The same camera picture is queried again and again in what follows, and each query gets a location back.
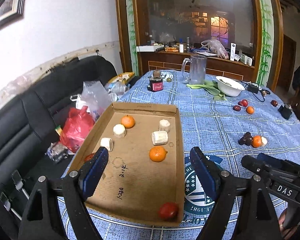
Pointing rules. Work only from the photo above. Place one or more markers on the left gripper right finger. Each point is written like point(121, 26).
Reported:
point(207, 172)

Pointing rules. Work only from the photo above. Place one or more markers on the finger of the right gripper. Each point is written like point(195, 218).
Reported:
point(285, 166)
point(258, 168)

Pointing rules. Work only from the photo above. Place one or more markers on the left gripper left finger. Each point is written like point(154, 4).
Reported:
point(91, 172)

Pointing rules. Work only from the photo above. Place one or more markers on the large wrinkled red jujube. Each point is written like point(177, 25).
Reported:
point(89, 157)

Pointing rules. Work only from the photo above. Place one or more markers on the round beige yam piece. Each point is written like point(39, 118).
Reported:
point(263, 141)

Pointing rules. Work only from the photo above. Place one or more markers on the large red tomato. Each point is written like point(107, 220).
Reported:
point(169, 211)

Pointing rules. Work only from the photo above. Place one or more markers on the big orange mandarin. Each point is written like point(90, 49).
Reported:
point(157, 153)

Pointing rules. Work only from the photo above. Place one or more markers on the large beige yam chunk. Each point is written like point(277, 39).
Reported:
point(159, 138)

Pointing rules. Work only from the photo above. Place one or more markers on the dark purple passion fruit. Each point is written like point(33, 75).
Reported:
point(249, 141)

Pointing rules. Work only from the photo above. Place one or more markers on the small dark jujube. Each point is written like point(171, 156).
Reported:
point(242, 141)

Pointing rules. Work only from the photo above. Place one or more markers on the round blue emblem mat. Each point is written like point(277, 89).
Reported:
point(197, 204)

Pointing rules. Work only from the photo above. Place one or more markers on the blue plaid tablecloth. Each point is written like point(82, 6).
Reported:
point(215, 128)

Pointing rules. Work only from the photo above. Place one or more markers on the cardboard tray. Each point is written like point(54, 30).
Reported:
point(133, 187)

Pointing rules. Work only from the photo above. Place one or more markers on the red plastic bag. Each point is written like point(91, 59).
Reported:
point(77, 127)

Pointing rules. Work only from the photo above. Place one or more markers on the black cup with utensils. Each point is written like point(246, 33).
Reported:
point(285, 111)

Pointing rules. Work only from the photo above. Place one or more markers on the far red jujube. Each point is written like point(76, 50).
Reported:
point(236, 108)

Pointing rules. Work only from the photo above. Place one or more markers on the small red tomato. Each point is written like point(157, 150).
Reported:
point(244, 103)

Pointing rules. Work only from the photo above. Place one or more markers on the red jujube near cup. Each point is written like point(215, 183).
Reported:
point(274, 103)

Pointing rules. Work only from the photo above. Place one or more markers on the black power adapter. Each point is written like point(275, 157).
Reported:
point(253, 88)

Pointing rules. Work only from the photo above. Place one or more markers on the clear plastic bag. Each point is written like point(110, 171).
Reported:
point(96, 98)

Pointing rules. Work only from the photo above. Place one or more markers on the white bowl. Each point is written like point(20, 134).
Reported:
point(229, 86)

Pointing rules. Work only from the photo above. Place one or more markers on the black leather sofa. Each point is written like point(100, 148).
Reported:
point(27, 129)

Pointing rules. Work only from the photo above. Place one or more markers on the green leafy vegetable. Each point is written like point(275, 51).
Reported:
point(212, 88)

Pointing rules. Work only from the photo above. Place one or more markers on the yellow snack packet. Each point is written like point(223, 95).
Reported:
point(124, 78)

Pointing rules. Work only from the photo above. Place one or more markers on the small red ink bottle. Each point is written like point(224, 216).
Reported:
point(155, 82)

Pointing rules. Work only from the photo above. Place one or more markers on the clear plastic pitcher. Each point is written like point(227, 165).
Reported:
point(197, 72)

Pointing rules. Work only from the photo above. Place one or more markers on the dark wooden door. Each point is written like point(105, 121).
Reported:
point(287, 63)

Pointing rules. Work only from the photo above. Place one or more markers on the white box on counter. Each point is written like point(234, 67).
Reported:
point(232, 51)

